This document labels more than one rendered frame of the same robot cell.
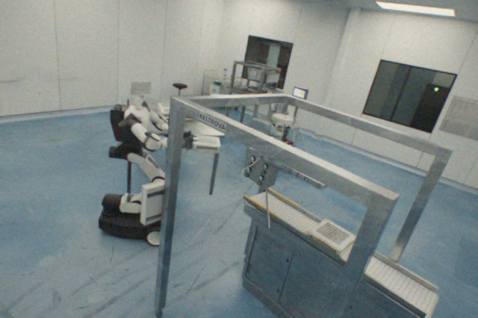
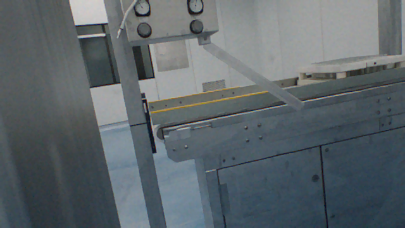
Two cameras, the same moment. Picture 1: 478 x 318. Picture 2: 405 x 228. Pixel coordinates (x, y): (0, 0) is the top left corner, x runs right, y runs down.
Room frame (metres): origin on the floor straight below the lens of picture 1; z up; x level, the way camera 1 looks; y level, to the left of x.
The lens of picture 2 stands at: (1.46, 0.38, 0.96)
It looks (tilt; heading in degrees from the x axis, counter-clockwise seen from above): 10 degrees down; 308
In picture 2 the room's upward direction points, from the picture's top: 9 degrees counter-clockwise
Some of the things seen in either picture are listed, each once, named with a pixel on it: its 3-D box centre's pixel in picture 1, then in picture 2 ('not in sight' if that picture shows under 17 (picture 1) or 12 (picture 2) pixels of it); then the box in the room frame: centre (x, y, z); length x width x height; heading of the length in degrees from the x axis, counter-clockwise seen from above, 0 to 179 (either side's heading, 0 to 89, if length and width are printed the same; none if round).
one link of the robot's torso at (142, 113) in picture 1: (130, 123); not in sight; (2.46, 1.00, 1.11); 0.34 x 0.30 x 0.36; 11
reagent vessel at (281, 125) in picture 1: (281, 127); not in sight; (2.02, -0.24, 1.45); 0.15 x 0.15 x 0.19
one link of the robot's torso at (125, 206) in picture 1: (132, 203); not in sight; (2.47, 0.96, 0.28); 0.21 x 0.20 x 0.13; 101
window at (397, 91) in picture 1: (405, 95); (114, 53); (6.20, -3.05, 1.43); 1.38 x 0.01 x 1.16; 58
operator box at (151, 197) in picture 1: (155, 202); not in sight; (1.54, 0.45, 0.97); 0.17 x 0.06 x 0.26; 140
